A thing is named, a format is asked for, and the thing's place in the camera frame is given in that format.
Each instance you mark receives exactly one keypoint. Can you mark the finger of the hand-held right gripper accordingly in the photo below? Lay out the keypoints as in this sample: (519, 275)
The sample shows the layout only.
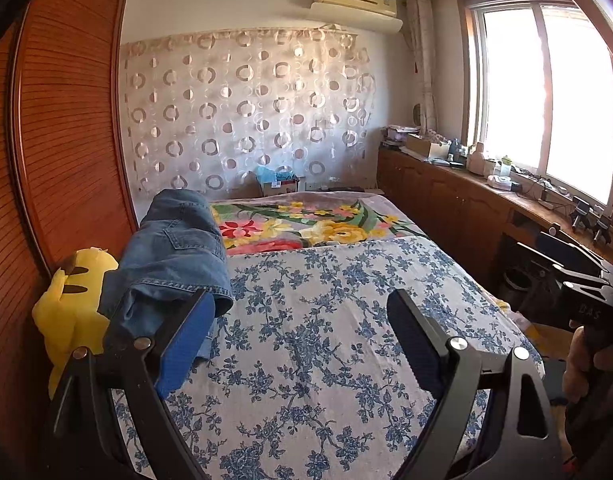
(573, 255)
(541, 262)

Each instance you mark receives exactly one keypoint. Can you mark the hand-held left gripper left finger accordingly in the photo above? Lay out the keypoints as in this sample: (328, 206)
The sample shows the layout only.
(184, 355)

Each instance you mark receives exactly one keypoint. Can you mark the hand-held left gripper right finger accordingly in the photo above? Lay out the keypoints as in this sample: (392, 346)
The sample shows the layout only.
(419, 350)

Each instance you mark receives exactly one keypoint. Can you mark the person's right forearm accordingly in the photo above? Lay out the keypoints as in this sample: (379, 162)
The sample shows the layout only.
(601, 420)

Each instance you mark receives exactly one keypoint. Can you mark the person's right hand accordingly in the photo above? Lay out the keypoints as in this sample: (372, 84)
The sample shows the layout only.
(578, 370)

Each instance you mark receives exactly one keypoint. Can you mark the white round knob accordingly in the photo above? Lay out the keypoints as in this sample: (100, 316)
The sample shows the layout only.
(554, 230)

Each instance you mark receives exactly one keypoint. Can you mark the black waste bin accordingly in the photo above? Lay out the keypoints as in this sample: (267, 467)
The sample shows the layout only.
(515, 285)

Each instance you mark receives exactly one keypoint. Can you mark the small black stand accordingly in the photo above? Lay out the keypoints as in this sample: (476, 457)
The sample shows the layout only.
(581, 212)
(601, 229)

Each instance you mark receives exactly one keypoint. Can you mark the green-capped cup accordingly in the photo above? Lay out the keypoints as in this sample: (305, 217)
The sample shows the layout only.
(506, 166)

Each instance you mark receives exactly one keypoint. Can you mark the blue floral bed sheet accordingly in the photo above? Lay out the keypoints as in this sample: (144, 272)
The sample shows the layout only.
(311, 360)

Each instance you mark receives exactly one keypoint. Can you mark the long wooden cabinet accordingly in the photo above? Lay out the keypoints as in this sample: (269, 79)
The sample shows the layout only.
(451, 195)

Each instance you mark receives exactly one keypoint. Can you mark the white plastic jug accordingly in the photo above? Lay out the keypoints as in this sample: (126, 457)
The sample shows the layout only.
(476, 161)

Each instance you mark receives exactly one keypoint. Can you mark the yellow plush toy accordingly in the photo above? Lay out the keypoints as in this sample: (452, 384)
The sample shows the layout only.
(71, 310)

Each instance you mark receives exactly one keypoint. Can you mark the dark bottle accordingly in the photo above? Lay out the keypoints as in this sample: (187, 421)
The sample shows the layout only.
(455, 148)

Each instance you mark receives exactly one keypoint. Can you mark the flat cardboard box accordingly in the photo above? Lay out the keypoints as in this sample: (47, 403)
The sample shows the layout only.
(426, 145)

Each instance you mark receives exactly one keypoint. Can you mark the colourful flower blanket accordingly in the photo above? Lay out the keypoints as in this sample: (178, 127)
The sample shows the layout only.
(311, 225)

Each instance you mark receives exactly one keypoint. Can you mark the large window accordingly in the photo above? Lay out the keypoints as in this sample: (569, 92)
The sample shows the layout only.
(536, 90)

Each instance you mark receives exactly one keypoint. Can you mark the pile of papers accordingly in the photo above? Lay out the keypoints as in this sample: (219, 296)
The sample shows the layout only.
(399, 135)

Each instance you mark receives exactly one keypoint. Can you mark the small cardboard box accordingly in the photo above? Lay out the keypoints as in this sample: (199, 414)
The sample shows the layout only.
(284, 188)

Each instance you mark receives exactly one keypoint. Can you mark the beige tied window curtain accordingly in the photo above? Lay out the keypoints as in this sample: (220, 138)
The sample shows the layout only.
(424, 60)

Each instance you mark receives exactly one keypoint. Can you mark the brown louvered wooden wardrobe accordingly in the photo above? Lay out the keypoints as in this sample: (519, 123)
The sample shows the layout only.
(66, 135)

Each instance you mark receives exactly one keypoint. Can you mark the sheer circle-patterned curtain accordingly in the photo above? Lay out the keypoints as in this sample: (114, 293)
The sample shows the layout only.
(236, 110)

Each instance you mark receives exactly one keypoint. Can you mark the white air conditioner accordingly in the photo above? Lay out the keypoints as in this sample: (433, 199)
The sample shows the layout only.
(366, 19)

